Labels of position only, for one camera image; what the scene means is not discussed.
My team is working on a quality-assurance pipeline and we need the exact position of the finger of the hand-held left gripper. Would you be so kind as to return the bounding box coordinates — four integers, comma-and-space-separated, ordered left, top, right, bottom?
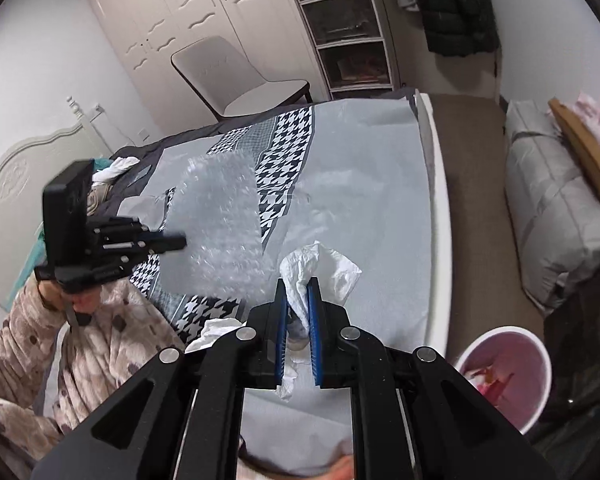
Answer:
94, 217, 187, 246
87, 241, 187, 281

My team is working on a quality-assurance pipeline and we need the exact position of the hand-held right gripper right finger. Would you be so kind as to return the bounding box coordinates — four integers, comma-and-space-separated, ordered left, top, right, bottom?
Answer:
306, 280, 538, 480

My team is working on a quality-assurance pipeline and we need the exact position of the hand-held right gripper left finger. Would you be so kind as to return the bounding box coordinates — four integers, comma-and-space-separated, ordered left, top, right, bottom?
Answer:
30, 277, 291, 480

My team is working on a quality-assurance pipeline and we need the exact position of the white tissue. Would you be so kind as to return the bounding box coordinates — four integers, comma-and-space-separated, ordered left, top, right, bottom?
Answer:
184, 316, 248, 353
275, 241, 363, 401

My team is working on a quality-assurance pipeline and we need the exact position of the bubble wrap sheet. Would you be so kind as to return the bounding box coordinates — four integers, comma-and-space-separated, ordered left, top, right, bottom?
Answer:
167, 152, 281, 306

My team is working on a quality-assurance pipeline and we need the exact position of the red and gold packet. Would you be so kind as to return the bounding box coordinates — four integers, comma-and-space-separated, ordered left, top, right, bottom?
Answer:
472, 366, 513, 401

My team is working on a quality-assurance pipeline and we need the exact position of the pink waste bin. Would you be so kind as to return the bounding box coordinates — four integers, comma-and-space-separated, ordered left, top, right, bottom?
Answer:
452, 326, 553, 436

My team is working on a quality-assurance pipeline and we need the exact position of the person's left forearm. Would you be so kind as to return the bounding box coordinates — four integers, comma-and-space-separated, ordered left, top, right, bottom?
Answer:
0, 277, 186, 441

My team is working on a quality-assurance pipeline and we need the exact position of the person's left hand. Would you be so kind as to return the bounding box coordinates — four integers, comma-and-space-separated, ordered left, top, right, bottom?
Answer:
37, 279, 103, 317

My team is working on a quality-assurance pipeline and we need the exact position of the white headboard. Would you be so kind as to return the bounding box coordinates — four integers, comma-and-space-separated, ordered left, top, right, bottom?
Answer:
0, 95, 111, 311

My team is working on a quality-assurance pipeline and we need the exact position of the white cloth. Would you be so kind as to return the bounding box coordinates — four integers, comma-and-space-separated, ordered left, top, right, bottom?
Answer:
91, 156, 141, 184

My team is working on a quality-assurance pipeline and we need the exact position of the houndstooth bedsheet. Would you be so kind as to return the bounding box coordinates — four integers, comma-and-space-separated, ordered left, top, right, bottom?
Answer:
87, 87, 421, 346

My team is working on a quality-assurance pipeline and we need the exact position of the bed with patterned grey cover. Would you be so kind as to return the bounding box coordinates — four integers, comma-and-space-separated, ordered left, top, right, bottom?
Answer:
112, 97, 433, 461

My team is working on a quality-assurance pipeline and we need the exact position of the white mattress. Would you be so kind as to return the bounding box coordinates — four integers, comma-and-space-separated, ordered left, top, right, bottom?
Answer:
412, 91, 453, 358

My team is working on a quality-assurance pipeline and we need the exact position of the white chair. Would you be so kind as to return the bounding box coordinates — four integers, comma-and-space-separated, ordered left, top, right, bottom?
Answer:
170, 35, 313, 122

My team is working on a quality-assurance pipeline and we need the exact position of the white wardrobe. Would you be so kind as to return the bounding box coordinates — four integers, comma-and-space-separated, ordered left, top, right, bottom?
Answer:
82, 0, 331, 131

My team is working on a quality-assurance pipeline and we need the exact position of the black bag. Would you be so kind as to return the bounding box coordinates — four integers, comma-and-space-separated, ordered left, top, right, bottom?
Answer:
527, 260, 600, 480

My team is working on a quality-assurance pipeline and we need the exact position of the grey storage bag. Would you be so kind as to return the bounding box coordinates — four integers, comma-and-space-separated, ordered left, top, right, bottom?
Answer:
502, 100, 600, 311

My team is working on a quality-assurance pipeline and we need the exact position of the open shelf unit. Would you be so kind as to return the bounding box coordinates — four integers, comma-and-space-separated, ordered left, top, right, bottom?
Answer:
279, 0, 403, 102

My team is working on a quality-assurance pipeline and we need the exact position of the cardboard box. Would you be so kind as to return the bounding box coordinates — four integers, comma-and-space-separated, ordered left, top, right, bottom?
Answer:
547, 97, 600, 233

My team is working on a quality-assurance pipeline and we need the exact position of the dark hanging jacket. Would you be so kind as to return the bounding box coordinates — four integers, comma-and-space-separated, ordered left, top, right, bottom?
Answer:
410, 0, 501, 58

